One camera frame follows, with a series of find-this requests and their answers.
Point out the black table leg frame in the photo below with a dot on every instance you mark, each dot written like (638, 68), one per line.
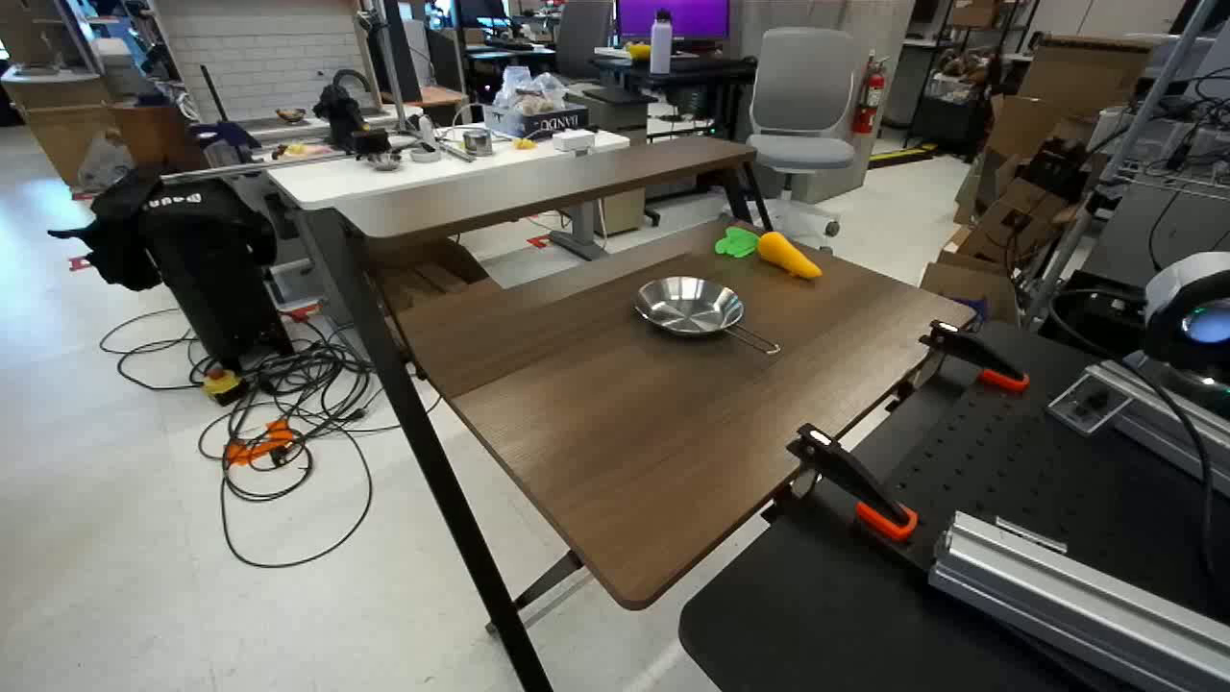
(340, 264)

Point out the red fire extinguisher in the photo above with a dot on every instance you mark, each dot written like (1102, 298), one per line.
(870, 98)

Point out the black orange clamp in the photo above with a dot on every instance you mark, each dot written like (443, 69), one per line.
(874, 506)
(989, 367)

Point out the orange power plug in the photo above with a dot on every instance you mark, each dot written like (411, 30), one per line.
(273, 439)

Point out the silver frying pan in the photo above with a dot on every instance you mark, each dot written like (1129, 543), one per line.
(696, 307)

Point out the grey office chair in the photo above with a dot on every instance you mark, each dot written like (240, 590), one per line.
(801, 100)

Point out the white topped back table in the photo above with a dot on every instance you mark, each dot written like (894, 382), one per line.
(446, 198)

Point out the black orange clamp near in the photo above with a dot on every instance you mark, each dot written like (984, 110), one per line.
(874, 506)

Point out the aluminium extrusion rail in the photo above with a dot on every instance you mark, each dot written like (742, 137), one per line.
(1076, 607)

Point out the black device on table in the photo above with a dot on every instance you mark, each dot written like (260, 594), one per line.
(347, 127)

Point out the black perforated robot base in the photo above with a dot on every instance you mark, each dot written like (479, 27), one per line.
(817, 606)

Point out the white black camera head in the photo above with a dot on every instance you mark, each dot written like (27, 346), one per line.
(1188, 312)

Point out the black orange clamp far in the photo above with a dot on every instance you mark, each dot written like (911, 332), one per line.
(989, 367)

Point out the purple monitor screen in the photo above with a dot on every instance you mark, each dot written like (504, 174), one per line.
(693, 19)

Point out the white water bottle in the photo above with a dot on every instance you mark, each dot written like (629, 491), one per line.
(662, 41)

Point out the cardboard boxes stack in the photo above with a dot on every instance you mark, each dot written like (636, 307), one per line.
(1034, 169)

